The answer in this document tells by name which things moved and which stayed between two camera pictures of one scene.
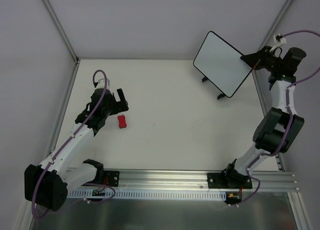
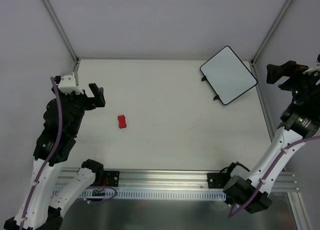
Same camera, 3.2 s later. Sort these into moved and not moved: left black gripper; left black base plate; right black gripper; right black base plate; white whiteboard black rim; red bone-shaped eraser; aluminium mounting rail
Moved: right black gripper; white whiteboard black rim; left black gripper
Not moved: left black base plate; aluminium mounting rail; red bone-shaped eraser; right black base plate
